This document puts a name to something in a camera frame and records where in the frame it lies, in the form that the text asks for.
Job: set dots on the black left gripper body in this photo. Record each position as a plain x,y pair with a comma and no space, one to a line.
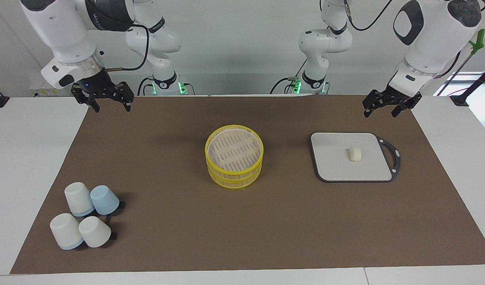
391,97

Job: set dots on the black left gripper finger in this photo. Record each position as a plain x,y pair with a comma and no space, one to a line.
368,111
398,110

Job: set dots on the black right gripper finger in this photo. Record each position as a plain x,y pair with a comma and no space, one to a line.
96,105
127,106

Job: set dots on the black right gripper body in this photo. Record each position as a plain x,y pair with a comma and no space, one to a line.
96,88

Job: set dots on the small white steamed bun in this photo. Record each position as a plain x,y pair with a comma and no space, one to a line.
355,154

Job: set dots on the yellow bamboo steamer tier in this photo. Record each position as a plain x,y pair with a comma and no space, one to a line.
234,150
234,183

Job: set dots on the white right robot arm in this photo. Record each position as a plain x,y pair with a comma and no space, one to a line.
56,31

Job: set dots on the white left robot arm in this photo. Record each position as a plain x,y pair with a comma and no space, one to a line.
432,35

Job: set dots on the white box with labels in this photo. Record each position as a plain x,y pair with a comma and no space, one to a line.
40,89

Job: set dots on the white cutting board dark rim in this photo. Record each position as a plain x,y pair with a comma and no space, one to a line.
345,166

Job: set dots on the black clamp stand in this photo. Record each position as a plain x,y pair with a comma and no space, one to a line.
460,99

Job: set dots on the white plastic cup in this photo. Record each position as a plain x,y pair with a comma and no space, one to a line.
94,232
65,231
78,198

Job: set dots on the light blue plastic cup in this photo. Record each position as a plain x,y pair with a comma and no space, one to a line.
105,200

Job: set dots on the green tipped thin pole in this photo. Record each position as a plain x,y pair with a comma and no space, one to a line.
479,39

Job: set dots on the brown table mat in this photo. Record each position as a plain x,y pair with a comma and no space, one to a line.
266,221

